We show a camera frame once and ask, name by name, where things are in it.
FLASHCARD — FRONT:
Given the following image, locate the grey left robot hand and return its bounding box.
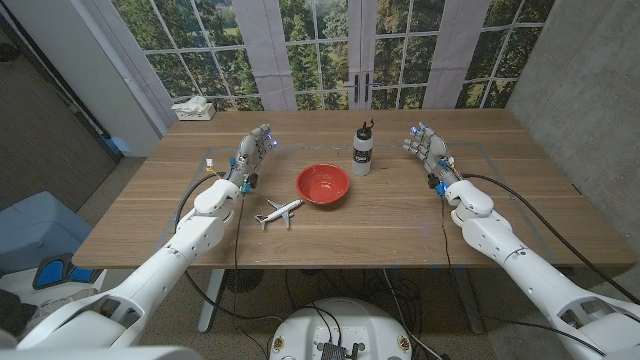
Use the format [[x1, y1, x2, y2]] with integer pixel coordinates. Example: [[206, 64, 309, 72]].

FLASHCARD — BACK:
[[225, 123, 279, 191]]

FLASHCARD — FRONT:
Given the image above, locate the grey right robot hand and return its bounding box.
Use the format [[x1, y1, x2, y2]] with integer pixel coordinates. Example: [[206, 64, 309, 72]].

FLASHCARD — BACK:
[[402, 122, 462, 194]]

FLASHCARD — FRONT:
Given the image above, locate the translucent oil cruet black cap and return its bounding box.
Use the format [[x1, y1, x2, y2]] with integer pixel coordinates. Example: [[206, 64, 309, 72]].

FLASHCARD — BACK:
[[351, 118, 375, 177]]

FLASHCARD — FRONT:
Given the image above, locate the white toy airplane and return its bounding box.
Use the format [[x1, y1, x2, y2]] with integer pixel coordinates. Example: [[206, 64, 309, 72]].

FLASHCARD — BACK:
[[254, 198, 305, 231]]

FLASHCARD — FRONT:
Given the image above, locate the red bowl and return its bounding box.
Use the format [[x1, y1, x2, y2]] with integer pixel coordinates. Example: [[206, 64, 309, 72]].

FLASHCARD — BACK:
[[295, 163, 351, 206]]

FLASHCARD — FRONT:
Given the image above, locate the wooden panel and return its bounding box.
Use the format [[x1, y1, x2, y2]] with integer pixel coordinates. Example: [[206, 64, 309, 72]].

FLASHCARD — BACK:
[[154, 142, 561, 261]]

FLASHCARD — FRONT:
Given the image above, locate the white tissue box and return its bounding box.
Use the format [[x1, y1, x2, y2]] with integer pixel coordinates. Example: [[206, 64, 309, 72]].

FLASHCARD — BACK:
[[171, 95, 217, 122]]

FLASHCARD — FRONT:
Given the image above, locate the printed window backdrop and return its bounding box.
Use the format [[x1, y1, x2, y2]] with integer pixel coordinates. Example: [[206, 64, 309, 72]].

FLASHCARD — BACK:
[[79, 0, 557, 136]]

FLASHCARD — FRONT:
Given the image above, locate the black round fan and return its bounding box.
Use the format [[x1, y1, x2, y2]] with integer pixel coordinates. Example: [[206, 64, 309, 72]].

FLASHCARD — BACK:
[[223, 268, 265, 294]]

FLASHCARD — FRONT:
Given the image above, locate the white table leg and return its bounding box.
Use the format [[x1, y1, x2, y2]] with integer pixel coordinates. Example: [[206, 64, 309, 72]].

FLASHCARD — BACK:
[[197, 268, 226, 334]]

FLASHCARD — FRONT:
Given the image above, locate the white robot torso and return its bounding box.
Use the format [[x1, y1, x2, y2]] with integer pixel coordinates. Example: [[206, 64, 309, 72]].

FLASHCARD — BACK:
[[268, 297, 413, 360]]

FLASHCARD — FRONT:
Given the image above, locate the dark door panel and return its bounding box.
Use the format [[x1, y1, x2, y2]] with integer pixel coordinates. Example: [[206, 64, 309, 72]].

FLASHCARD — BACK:
[[0, 14, 124, 211]]

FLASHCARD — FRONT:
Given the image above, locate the blue upholstered seat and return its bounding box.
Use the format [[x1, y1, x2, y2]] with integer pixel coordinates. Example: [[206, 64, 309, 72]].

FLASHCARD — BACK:
[[0, 191, 94, 274]]

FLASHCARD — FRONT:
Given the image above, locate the grey white sneaker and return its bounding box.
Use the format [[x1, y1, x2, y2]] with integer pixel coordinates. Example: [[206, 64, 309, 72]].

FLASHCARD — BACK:
[[29, 288, 99, 324]]

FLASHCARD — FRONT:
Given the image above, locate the white pedal with blue pads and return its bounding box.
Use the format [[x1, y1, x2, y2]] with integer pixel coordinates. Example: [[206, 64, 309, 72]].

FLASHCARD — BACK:
[[0, 252, 109, 307]]

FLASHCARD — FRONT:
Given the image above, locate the dark trouser leg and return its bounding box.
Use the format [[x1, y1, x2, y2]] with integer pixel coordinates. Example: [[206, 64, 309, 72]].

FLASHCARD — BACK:
[[0, 289, 39, 339]]

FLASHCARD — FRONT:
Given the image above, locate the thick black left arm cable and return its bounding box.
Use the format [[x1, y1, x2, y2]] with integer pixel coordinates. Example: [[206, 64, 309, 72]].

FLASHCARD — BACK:
[[174, 172, 284, 321]]

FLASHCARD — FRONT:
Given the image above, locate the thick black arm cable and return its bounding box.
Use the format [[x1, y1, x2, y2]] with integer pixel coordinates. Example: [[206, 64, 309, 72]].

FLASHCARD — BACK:
[[174, 172, 284, 321], [460, 172, 640, 306]]

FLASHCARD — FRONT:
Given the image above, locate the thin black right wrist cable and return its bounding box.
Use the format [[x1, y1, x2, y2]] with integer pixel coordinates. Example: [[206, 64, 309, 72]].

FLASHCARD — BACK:
[[439, 197, 461, 301]]

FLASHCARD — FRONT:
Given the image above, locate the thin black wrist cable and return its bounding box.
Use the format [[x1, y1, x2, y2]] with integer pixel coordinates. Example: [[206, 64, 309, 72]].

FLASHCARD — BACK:
[[232, 192, 274, 359], [439, 197, 461, 301]]

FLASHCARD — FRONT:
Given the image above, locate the thin black left wrist cable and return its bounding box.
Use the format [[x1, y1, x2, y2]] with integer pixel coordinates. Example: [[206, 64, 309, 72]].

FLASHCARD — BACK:
[[232, 192, 274, 359]]

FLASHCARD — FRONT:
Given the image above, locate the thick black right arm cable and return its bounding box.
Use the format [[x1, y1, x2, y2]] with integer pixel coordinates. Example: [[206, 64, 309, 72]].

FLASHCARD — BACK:
[[460, 172, 640, 306]]

